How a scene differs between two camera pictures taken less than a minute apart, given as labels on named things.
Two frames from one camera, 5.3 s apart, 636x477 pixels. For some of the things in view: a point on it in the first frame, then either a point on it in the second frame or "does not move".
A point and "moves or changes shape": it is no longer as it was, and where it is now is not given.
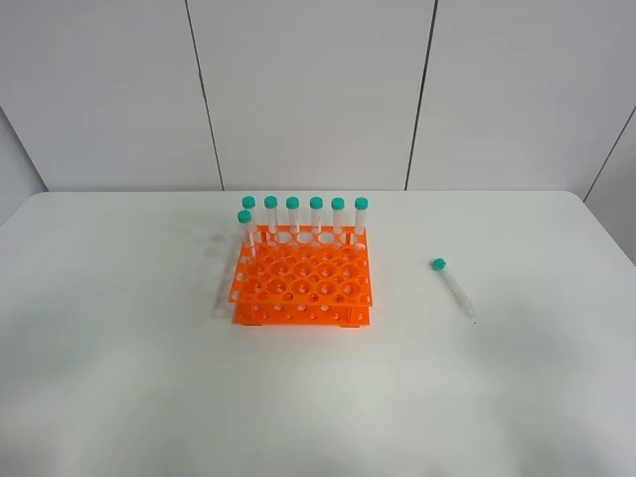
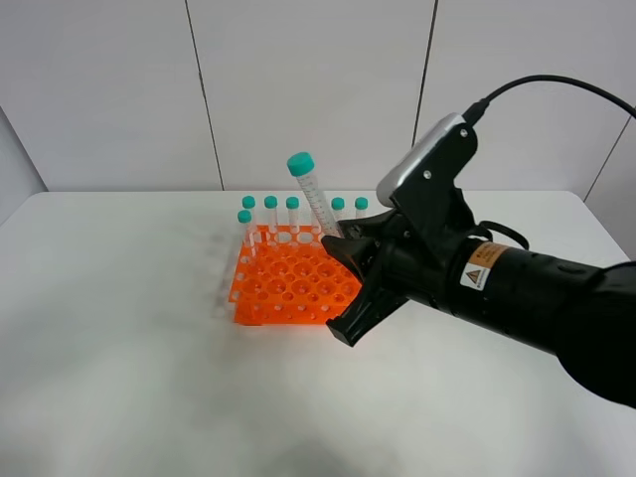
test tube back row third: (292, 204) does not move
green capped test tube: (438, 265) moves or changes shape
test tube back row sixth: (361, 206) does not move
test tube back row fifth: (337, 205) does not move
